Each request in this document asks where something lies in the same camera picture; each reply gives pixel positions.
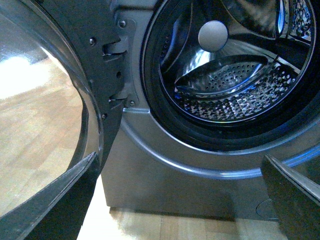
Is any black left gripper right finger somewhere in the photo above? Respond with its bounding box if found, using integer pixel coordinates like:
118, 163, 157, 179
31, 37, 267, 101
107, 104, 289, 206
260, 154, 320, 240

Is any dark round washer door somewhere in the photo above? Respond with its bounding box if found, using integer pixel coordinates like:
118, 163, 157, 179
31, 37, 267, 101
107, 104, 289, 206
0, 0, 124, 220

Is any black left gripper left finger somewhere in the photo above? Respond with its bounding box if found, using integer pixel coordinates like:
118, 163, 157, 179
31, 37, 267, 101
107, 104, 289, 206
0, 152, 100, 240

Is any grey front-load washing machine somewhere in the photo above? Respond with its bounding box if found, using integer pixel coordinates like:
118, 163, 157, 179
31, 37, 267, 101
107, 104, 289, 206
101, 0, 320, 221

